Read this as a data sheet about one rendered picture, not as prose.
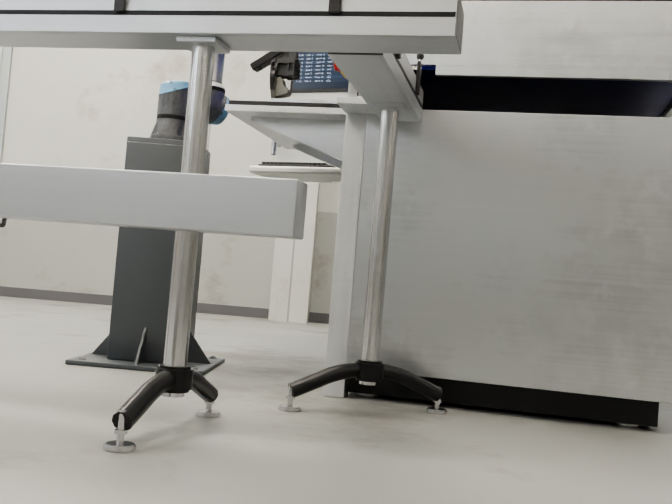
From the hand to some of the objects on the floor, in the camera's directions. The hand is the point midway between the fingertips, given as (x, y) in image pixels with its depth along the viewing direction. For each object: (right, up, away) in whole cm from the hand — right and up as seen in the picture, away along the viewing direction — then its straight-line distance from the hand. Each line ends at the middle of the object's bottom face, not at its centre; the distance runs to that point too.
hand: (273, 102), depth 265 cm
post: (+20, -93, -20) cm, 97 cm away
